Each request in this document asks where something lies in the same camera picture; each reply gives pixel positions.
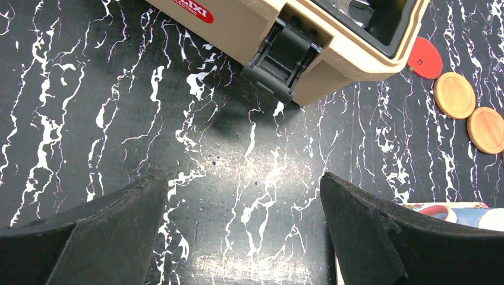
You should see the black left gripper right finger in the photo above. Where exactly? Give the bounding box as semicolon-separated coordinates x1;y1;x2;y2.
320;172;503;284

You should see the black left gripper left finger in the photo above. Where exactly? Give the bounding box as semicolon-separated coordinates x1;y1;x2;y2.
1;173;168;284

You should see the light blue mug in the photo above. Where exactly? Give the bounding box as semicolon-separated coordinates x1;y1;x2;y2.
420;208;503;232

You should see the light wood coaster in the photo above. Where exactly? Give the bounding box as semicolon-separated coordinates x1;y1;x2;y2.
467;107;503;154

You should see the orange wood coaster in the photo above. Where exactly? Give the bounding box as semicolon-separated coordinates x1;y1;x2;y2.
433;72;475;119

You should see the red coaster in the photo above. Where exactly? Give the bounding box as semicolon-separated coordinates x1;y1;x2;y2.
407;37;443;80

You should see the tan plastic toolbox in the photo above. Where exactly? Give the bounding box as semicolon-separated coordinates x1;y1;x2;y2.
153;1;429;106

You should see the floral rectangular tray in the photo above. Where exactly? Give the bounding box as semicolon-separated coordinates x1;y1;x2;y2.
400;202;490;217

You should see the black tool tray insert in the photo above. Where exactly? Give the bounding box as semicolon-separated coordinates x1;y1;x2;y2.
313;0;417;59

